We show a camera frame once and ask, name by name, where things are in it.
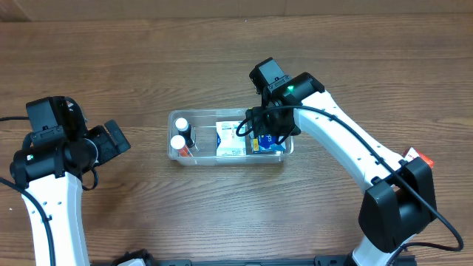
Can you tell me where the blue yellow VapoDrops box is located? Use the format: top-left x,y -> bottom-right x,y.
251,135 -> 286,154

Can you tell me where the white plaster box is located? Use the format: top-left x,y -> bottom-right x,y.
216,121 -> 246,157

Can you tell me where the orange vitamin tube white cap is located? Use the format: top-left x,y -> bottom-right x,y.
170,135 -> 192,157

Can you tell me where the dark syrup bottle white cap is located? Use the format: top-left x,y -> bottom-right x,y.
174,117 -> 196,148

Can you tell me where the red medicine box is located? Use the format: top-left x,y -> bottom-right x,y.
403,147 -> 435,168

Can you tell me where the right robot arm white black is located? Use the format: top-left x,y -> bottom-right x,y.
246,58 -> 436,265

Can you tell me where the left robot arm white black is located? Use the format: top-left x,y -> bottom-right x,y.
10,96 -> 131,265

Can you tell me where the clear plastic container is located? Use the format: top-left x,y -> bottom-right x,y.
167,109 -> 294,166

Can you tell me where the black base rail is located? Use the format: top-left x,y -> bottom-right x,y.
95,249 -> 418,266

